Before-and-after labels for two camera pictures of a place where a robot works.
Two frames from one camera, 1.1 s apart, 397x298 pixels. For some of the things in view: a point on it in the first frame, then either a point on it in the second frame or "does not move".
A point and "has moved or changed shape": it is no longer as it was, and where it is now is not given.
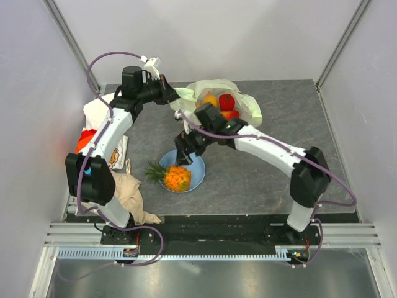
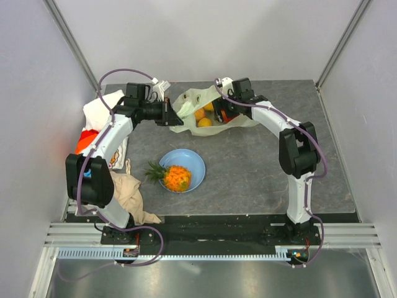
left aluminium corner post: x=70 y=38 does not move
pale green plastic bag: x=250 y=111 has moved or changed shape
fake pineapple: x=175 y=179 does not move
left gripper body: x=156 y=90 → x=161 y=109
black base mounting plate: x=210 y=231 does not move
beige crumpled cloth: x=128 y=194 does not move
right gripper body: x=198 y=140 → x=231 y=108
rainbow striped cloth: x=86 y=136 does not move
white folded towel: x=97 y=112 does not move
